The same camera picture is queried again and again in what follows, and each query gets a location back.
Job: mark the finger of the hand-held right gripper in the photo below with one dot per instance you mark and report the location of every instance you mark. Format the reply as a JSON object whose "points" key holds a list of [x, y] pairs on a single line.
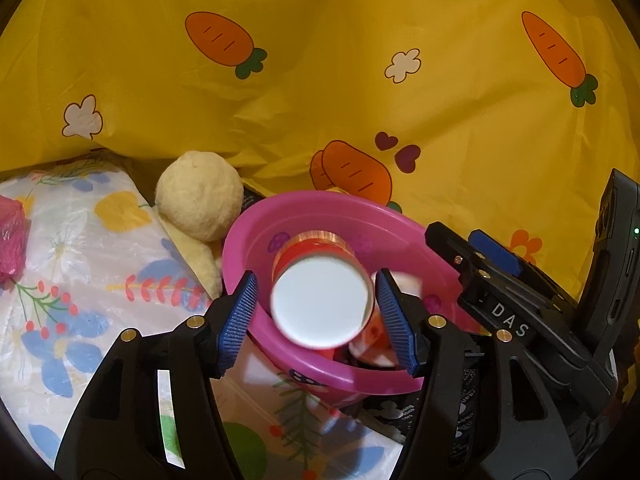
{"points": [[495, 252], [500, 310]]}

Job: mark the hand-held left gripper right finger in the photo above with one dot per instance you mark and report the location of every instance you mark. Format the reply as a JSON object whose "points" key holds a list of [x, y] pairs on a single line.
{"points": [[395, 325]]}

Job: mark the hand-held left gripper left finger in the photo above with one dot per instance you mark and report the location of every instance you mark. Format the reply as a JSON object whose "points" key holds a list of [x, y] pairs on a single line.
{"points": [[237, 320]]}

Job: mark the white cup with orange label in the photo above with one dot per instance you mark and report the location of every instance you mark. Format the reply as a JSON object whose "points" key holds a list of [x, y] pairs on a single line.
{"points": [[372, 350]]}

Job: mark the red paper cup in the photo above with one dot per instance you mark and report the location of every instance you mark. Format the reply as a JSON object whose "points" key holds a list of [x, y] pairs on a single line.
{"points": [[320, 300]]}

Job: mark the pink plastic bucket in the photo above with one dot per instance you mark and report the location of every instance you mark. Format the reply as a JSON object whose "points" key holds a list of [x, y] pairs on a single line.
{"points": [[255, 225]]}

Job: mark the pink plastic bag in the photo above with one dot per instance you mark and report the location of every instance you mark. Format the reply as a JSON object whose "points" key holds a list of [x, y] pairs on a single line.
{"points": [[10, 240]]}

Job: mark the cream plush toy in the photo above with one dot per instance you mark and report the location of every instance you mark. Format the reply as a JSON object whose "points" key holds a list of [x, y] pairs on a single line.
{"points": [[197, 195]]}

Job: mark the floral plastic tablecloth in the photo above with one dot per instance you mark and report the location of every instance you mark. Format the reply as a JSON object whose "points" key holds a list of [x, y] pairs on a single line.
{"points": [[100, 310]]}

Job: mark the yellow carrot print curtain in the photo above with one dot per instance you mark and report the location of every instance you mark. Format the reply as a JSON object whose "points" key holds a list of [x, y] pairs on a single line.
{"points": [[300, 60]]}

